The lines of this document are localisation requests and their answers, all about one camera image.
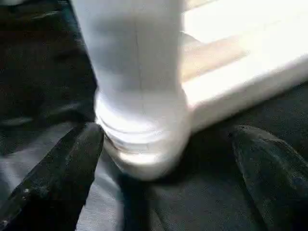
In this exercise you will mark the white plastic table top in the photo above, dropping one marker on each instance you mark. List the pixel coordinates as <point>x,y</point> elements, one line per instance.
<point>250,57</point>

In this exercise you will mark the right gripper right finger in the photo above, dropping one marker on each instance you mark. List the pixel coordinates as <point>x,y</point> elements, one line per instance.
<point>279,183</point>

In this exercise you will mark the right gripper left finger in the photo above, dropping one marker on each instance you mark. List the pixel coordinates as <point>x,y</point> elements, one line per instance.
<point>57,183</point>

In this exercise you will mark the black mat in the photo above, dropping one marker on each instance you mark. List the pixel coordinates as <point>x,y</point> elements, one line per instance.
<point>38,72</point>

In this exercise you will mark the white plastic table leg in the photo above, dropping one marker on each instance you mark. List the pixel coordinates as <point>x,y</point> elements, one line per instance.
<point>134,57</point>

